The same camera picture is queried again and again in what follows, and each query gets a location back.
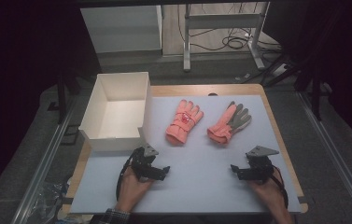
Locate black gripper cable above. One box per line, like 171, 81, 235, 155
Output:
115, 153, 135, 202
271, 165, 290, 209

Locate clear plastic bag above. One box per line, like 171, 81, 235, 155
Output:
33, 181, 73, 220

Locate white cardboard box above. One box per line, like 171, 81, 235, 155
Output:
78, 72, 153, 152

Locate person's plaid left sleeve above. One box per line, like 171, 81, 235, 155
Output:
90, 207, 132, 224

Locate person's right hand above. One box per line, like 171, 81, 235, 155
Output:
247, 176, 289, 217

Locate pale blue table mat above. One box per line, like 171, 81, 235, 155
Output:
70, 94, 303, 215

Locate black stand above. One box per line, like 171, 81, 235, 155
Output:
46, 69, 82, 125
294, 60, 331, 122

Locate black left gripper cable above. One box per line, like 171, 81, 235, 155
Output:
115, 153, 135, 202

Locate metal floor rail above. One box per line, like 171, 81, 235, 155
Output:
297, 91, 352, 224
9, 99, 78, 224

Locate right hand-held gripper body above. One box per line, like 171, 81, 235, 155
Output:
244, 145, 280, 183

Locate pink glove with grey palm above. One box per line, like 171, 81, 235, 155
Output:
206, 101, 253, 145

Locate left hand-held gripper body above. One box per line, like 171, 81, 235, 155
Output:
130, 143, 164, 181

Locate white power strip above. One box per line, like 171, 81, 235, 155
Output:
271, 63, 290, 77

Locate grey metal desk frame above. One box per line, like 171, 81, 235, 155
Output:
182, 1, 272, 73

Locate black floor cables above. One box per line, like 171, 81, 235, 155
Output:
176, 3, 283, 54

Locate wooden table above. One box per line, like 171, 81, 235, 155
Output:
61, 83, 309, 217

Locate person's left hand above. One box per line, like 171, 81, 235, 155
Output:
115, 166, 155, 213

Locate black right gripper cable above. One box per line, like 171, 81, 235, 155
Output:
271, 165, 290, 209

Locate white cabinet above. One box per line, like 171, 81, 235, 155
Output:
79, 5, 163, 54

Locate pink glove with red print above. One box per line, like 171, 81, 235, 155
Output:
165, 99, 204, 146

